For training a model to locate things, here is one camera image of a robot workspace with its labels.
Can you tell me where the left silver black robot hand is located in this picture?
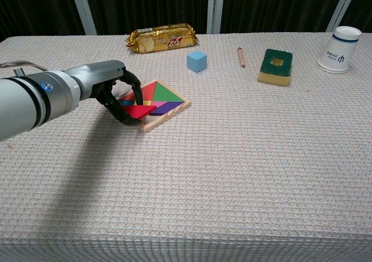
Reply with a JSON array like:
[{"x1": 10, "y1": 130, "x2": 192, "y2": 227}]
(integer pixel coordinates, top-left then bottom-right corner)
[{"x1": 65, "y1": 59, "x2": 144, "y2": 127}]

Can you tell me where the beige woven tablecloth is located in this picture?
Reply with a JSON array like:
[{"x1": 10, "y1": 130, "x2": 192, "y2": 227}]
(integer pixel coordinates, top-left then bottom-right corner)
[{"x1": 0, "y1": 31, "x2": 372, "y2": 262}]

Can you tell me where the left arm wrist cable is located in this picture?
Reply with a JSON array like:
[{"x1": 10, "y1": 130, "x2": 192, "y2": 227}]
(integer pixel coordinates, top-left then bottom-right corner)
[{"x1": 0, "y1": 60, "x2": 49, "y2": 77}]

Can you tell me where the aluminium partition post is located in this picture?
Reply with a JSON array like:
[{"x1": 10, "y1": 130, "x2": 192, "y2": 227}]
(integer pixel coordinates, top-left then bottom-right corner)
[
  {"x1": 325, "y1": 0, "x2": 362, "y2": 33},
  {"x1": 69, "y1": 0, "x2": 98, "y2": 37},
  {"x1": 206, "y1": 0, "x2": 225, "y2": 34}
]

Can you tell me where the wooden tangram puzzle tray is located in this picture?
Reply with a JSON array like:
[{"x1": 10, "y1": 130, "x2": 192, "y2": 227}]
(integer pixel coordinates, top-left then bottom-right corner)
[{"x1": 117, "y1": 79, "x2": 192, "y2": 134}]

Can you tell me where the green yellow sponge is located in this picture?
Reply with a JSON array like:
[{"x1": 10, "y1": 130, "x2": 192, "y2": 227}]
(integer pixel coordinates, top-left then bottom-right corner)
[{"x1": 256, "y1": 48, "x2": 294, "y2": 87}]

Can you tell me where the red triangle piece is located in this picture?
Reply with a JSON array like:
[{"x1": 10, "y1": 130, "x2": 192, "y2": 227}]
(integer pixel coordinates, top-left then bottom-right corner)
[{"x1": 119, "y1": 104, "x2": 158, "y2": 120}]

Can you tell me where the short wooden pencil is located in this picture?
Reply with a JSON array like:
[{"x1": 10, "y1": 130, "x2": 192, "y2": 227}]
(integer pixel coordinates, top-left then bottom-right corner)
[{"x1": 237, "y1": 47, "x2": 247, "y2": 69}]

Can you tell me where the light blue cube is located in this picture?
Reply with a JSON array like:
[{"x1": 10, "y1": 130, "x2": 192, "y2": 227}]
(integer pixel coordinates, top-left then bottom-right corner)
[{"x1": 186, "y1": 50, "x2": 208, "y2": 73}]

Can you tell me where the gold biscuit packet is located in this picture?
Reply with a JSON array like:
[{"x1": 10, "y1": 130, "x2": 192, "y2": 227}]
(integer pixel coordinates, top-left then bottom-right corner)
[{"x1": 124, "y1": 23, "x2": 200, "y2": 53}]

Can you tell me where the black pleated curtain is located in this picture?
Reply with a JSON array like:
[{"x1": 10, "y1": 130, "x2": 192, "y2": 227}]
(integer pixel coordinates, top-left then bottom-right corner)
[
  {"x1": 0, "y1": 0, "x2": 85, "y2": 41},
  {"x1": 347, "y1": 0, "x2": 372, "y2": 34},
  {"x1": 83, "y1": 0, "x2": 210, "y2": 36},
  {"x1": 220, "y1": 0, "x2": 349, "y2": 34}
]

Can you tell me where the white paper cup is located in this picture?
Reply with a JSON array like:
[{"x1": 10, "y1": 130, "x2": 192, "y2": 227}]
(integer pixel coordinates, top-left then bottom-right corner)
[{"x1": 316, "y1": 26, "x2": 362, "y2": 74}]

